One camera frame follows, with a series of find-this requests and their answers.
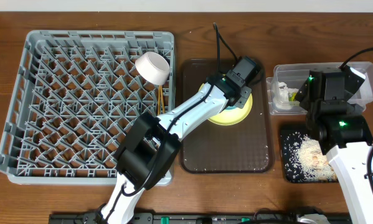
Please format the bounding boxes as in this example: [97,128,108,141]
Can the grey plastic dishwasher rack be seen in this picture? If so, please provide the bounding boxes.
[0,30,176,185]

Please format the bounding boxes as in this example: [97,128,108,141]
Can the black tray bin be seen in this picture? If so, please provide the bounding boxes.
[278,124,339,184]

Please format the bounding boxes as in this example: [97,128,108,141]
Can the clear plastic bin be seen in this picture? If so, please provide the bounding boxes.
[267,62,373,115]

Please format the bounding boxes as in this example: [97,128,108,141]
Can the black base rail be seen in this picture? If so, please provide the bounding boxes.
[47,207,352,224]

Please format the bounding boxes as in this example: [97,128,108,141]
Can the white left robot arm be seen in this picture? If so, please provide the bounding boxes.
[96,56,263,223]

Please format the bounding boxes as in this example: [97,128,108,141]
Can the wooden chopstick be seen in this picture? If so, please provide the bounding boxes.
[158,85,165,114]
[157,85,163,115]

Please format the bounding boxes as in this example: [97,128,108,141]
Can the yellow plate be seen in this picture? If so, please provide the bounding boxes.
[209,94,253,126]

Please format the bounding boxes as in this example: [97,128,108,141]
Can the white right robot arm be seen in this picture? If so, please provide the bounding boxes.
[295,65,373,223]

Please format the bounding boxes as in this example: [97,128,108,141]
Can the white tissue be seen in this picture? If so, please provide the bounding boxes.
[277,82,296,103]

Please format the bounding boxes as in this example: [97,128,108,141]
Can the dark brown serving tray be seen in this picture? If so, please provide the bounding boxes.
[179,57,274,174]

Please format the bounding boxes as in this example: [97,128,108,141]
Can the white bowl with rice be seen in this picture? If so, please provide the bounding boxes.
[135,52,170,85]

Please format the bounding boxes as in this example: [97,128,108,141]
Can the yellow green snack wrapper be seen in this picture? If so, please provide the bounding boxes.
[288,92,297,102]

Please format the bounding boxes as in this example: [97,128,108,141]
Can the light blue bowl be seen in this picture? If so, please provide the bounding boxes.
[224,106,237,110]

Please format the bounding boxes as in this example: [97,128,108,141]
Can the spilled rice and food scraps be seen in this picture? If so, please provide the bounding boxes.
[284,132,338,183]

